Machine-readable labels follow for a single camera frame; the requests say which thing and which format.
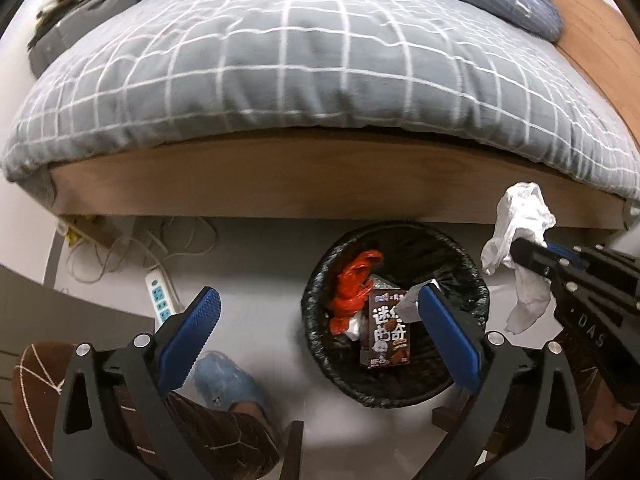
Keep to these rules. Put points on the bed with grey checked sheet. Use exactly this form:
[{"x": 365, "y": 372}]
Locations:
[{"x": 300, "y": 60}]

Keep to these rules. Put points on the white power strip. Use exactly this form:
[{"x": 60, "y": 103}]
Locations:
[{"x": 160, "y": 297}]

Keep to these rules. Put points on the red plastic bag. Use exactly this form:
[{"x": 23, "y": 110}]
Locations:
[{"x": 350, "y": 285}]

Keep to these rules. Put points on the black-lined trash bin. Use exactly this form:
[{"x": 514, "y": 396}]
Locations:
[{"x": 425, "y": 250}]

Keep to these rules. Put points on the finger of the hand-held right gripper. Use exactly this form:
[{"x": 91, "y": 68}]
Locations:
[
  {"x": 562, "y": 252},
  {"x": 537, "y": 257}
]

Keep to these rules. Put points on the grey suitcase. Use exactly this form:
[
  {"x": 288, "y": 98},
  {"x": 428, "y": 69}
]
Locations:
[{"x": 65, "y": 35}]

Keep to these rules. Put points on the white tissue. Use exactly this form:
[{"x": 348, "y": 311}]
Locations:
[{"x": 522, "y": 210}]

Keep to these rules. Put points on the black snack box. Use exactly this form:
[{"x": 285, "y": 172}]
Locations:
[{"x": 385, "y": 330}]

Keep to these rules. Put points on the person's right forearm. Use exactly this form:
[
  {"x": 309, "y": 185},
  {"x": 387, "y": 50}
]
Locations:
[{"x": 612, "y": 425}]

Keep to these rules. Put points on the small white box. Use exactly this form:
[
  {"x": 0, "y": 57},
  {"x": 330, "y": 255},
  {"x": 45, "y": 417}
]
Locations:
[{"x": 411, "y": 305}]

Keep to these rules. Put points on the blue striped duvet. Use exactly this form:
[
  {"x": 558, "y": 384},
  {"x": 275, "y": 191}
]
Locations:
[{"x": 535, "y": 10}]

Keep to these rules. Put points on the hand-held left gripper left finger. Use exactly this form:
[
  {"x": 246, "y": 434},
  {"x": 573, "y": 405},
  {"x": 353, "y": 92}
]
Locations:
[{"x": 192, "y": 332}]

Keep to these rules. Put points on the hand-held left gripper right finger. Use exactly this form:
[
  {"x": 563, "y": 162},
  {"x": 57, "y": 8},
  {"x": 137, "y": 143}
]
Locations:
[{"x": 450, "y": 335}]

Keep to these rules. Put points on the blue slipper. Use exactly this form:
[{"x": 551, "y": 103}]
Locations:
[{"x": 225, "y": 380}]

